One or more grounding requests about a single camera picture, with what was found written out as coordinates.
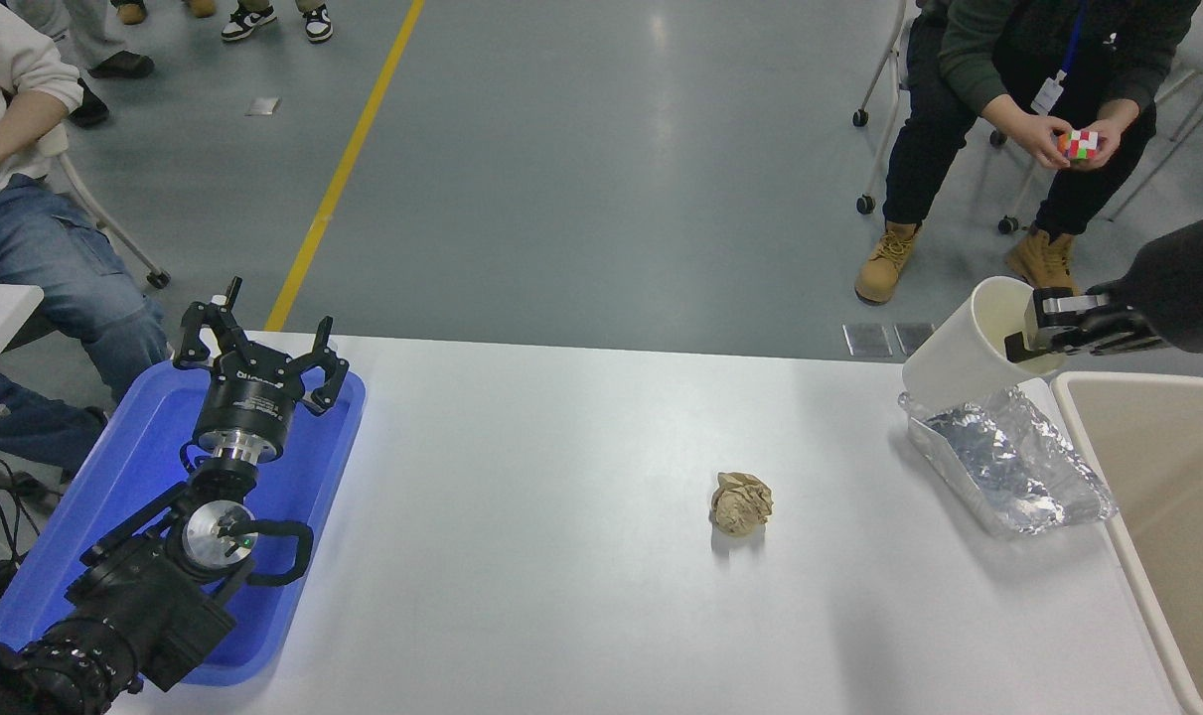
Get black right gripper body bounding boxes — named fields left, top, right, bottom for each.
left=1118, top=212, right=1203, bottom=355

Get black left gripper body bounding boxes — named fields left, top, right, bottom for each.
left=194, top=362, right=304, bottom=440

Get white paper cup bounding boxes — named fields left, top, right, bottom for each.
left=901, top=276, right=1067, bottom=413

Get person's right hand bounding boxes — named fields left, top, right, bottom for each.
left=998, top=104, right=1074, bottom=170

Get person's left hand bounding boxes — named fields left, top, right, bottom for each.
left=1068, top=99, right=1141, bottom=172

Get grey wheeled chair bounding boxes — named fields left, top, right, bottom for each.
left=852, top=0, right=1044, bottom=237
left=37, top=124, right=172, bottom=290

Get blue plastic tray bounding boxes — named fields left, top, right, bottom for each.
left=0, top=357, right=367, bottom=688

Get crumpled silver foil tray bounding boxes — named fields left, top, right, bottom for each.
left=899, top=385, right=1120, bottom=538

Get person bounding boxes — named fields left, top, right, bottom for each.
left=854, top=0, right=1203, bottom=305
left=10, top=0, right=155, bottom=128
left=0, top=0, right=170, bottom=476
left=116, top=0, right=218, bottom=26
left=222, top=0, right=335, bottom=44

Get large pale bin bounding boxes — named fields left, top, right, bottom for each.
left=1051, top=371, right=1203, bottom=715

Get crumpled tan paper ball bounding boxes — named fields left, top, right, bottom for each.
left=709, top=471, right=775, bottom=538

